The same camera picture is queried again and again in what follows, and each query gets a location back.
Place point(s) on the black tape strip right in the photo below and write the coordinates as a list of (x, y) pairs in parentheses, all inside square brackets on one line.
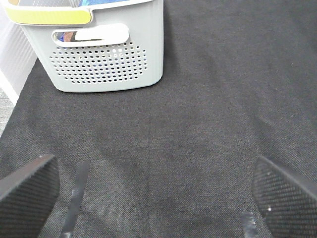
[(249, 225)]

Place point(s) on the grey perforated laundry basket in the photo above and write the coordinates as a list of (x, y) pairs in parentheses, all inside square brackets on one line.
[(94, 45)]

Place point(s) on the black tape strip left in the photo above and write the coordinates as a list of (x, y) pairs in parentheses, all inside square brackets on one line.
[(76, 200)]

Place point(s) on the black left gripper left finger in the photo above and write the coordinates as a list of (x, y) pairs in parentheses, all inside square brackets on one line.
[(27, 198)]

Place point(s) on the black tape strip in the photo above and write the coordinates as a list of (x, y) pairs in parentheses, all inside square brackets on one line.
[(249, 225), (76, 200)]

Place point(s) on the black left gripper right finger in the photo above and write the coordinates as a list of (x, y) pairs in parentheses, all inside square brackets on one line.
[(286, 199)]

